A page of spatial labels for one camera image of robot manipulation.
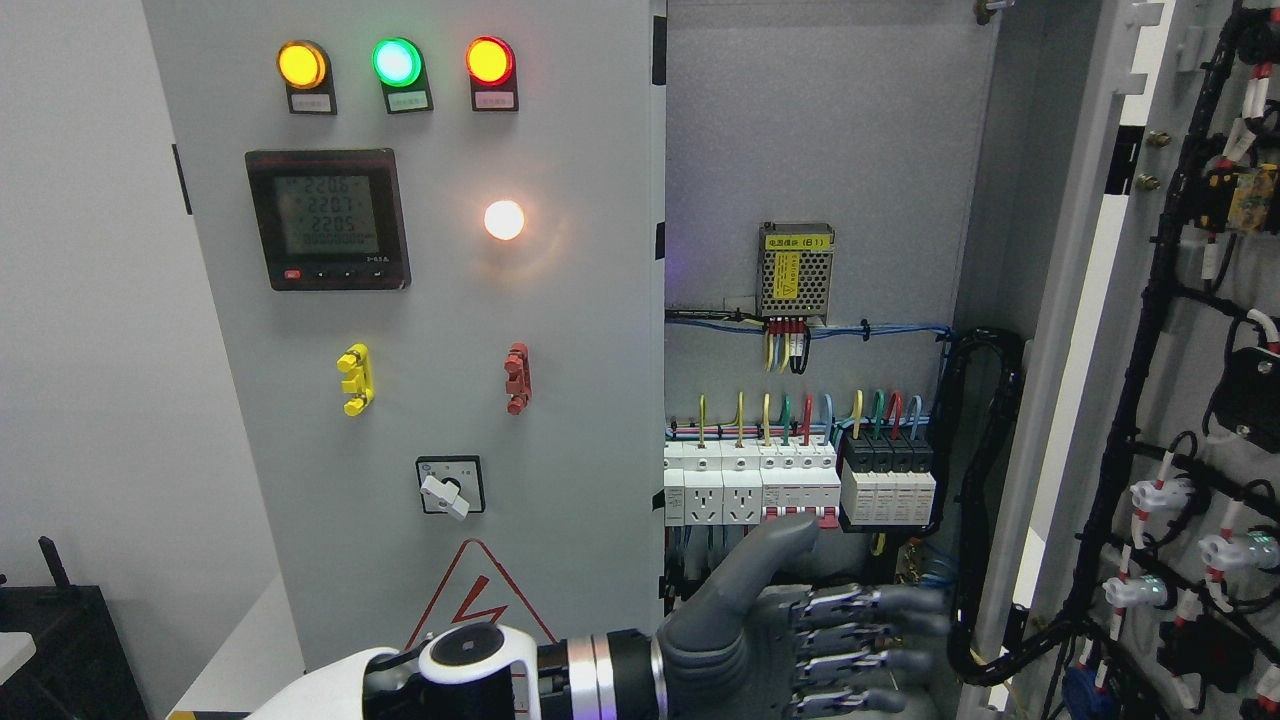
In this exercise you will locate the metal mesh power supply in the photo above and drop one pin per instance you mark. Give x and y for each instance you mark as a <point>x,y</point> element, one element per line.
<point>795,269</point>

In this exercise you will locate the red terminal connector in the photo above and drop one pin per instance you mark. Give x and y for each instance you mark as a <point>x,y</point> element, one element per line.
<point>518,381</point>

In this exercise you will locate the white glowing indicator lamp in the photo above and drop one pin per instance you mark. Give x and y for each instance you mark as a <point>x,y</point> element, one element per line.
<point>504,220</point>

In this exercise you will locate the black box on floor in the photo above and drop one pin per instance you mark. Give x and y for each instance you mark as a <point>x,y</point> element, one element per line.
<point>79,670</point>

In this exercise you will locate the grey cabinet door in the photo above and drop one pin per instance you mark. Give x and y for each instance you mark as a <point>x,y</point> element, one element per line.
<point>569,482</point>
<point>1158,567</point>

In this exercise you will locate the yellow indicator lamp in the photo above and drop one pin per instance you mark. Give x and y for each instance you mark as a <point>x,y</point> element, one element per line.
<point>308,79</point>

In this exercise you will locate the white rotary selector switch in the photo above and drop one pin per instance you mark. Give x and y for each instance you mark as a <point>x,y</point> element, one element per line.
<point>451,485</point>

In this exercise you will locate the red triangle warning sticker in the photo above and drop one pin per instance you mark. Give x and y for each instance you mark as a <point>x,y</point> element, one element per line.
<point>476,586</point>

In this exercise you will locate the yellow terminal connector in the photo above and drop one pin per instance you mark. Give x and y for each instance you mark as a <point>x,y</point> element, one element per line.
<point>355,366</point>

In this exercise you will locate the green indicator lamp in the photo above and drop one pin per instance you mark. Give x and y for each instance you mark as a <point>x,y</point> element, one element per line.
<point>401,72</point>

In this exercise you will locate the black white surge protector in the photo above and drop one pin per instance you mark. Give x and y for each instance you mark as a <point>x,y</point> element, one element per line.
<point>887,485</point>

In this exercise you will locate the grey robotic left hand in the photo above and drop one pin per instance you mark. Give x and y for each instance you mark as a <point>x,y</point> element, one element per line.
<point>743,648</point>

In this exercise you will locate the red indicator lamp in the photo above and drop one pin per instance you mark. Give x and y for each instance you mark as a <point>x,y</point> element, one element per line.
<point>492,73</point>

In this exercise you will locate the black digital power meter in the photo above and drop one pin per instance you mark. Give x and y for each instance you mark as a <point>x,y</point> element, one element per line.
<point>330,219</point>

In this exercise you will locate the white socket breaker row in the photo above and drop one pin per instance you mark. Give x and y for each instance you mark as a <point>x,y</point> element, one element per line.
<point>719,482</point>

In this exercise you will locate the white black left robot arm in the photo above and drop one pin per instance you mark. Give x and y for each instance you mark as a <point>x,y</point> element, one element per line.
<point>485,671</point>

